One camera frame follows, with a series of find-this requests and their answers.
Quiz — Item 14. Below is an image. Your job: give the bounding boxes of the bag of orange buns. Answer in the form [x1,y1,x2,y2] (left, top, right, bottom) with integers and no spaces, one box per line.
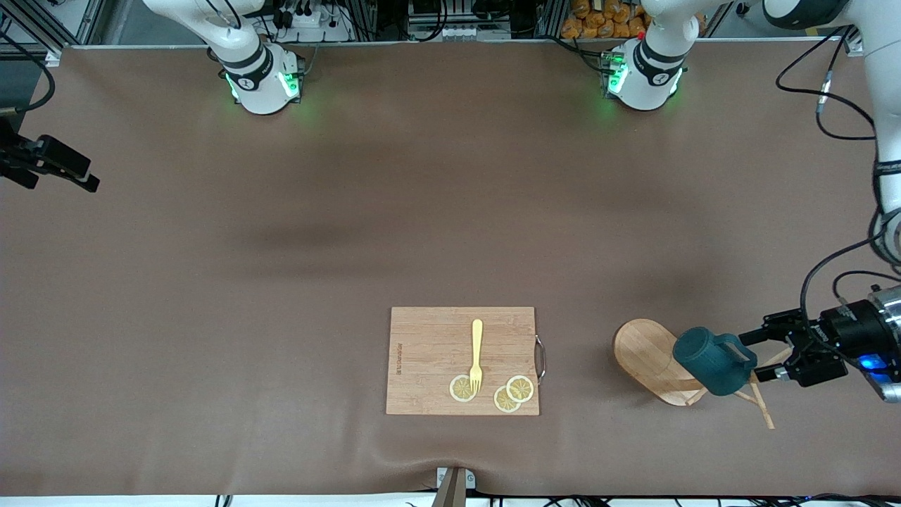
[561,0,706,40]

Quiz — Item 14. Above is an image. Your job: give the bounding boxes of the aluminium camera post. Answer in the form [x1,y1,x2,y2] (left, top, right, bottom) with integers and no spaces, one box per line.
[431,467,477,507]

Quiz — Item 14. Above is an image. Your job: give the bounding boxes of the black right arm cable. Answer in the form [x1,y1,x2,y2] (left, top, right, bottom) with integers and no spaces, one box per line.
[0,27,57,115]

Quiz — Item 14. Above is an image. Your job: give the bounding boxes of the brown table mat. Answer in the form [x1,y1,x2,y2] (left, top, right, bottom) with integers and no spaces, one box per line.
[0,39,901,498]

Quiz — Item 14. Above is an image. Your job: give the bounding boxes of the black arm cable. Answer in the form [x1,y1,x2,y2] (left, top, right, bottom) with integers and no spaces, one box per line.
[776,27,901,353]
[0,27,57,115]

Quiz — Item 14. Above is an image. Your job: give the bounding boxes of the yellow plastic fork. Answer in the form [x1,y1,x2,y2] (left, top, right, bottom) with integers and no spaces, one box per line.
[470,319,484,394]

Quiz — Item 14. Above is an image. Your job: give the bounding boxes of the wooden mug tree rack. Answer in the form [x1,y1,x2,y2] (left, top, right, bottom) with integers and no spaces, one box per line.
[612,318,797,430]

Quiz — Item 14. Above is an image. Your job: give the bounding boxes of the aluminium frame profile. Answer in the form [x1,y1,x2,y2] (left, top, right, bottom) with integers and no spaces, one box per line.
[0,0,106,65]

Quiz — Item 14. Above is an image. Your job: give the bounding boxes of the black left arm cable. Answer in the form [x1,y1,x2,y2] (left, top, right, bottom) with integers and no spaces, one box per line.
[776,27,901,353]

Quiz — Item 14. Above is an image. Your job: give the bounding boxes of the white power strip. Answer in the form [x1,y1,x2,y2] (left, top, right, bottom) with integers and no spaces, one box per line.
[282,7,354,43]

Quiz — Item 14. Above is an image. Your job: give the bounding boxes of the dark teal mug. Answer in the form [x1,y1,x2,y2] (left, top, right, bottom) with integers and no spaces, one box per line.
[672,326,758,396]

